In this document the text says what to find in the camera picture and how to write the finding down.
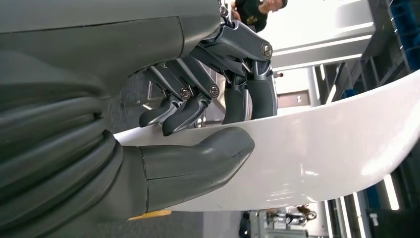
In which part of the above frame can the person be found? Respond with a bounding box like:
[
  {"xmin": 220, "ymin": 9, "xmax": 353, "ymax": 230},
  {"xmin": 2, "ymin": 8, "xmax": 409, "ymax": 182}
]
[{"xmin": 229, "ymin": 0, "xmax": 289, "ymax": 34}]

